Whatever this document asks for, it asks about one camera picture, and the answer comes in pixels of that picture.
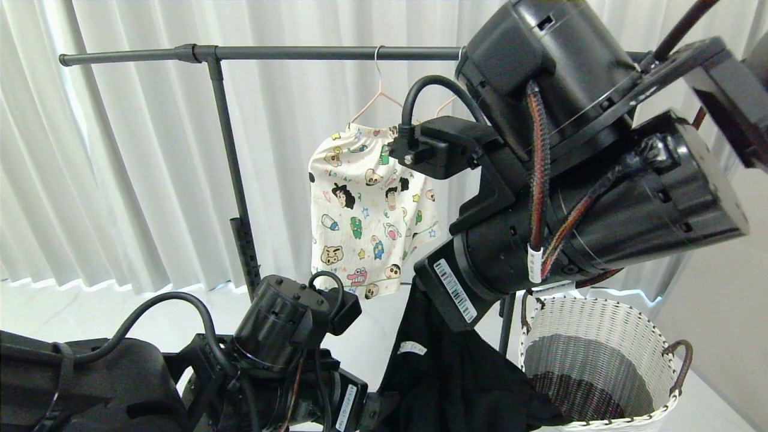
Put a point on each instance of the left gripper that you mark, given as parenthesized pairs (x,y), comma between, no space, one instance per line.
(347,408)

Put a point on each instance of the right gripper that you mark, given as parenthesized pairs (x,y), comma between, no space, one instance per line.
(498,264)

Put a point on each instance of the black garment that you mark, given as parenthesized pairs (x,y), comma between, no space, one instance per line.
(456,384)

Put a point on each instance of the cream printed shorts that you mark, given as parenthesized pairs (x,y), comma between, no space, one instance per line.
(372,210)

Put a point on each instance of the pink clothes hanger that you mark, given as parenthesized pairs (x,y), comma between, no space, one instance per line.
(446,107)
(378,72)

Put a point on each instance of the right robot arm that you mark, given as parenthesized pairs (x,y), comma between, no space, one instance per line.
(570,60)

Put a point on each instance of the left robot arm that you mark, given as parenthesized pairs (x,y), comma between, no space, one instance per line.
(90,390)

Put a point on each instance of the white laundry basket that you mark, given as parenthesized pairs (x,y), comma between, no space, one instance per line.
(600,336)

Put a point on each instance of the black clothes rack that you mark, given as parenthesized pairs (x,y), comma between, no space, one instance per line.
(300,53)

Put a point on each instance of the white curtain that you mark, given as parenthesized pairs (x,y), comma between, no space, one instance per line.
(120,168)

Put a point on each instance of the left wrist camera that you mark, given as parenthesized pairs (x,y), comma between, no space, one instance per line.
(345,312)

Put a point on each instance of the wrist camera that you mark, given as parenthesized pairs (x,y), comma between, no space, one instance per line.
(345,312)
(432,147)

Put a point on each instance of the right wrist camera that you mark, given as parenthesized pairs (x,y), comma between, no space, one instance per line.
(432,147)

